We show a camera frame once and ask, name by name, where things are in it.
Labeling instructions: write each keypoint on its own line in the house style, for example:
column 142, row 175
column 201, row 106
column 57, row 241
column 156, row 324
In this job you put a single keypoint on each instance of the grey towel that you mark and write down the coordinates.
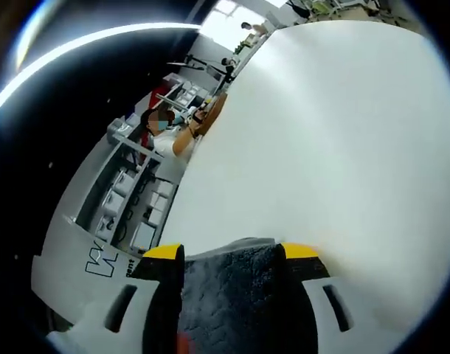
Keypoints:
column 228, row 295

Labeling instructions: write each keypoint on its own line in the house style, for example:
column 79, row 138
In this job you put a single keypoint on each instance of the black tripod stand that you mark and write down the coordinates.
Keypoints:
column 199, row 65

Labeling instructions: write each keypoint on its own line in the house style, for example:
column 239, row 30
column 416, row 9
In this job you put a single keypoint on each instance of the grey metal shelf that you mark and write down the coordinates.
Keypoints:
column 136, row 173

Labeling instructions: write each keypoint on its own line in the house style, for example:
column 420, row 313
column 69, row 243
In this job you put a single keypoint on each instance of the shelf with white bins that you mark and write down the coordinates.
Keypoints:
column 116, row 199

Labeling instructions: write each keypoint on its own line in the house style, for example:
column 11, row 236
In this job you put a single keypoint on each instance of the brown wooden tray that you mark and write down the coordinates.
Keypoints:
column 214, row 112

